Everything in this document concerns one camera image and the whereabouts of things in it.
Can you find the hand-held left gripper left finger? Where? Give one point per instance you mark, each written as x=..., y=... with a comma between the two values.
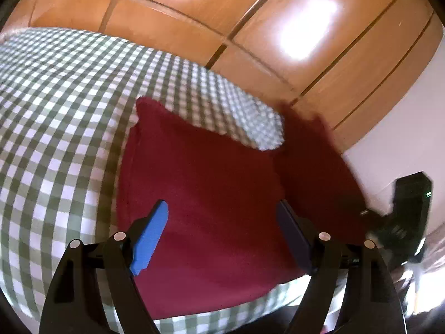
x=151, y=236

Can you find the green white checkered bed sheet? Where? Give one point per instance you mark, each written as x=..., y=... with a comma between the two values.
x=59, y=118

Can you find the wooden wardrobe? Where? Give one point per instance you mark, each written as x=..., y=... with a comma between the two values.
x=243, y=31

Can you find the red garment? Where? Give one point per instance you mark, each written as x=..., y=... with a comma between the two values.
x=215, y=195

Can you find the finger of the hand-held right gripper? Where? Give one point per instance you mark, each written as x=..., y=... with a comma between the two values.
x=370, y=217

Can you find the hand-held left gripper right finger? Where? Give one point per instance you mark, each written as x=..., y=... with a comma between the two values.
x=295, y=238

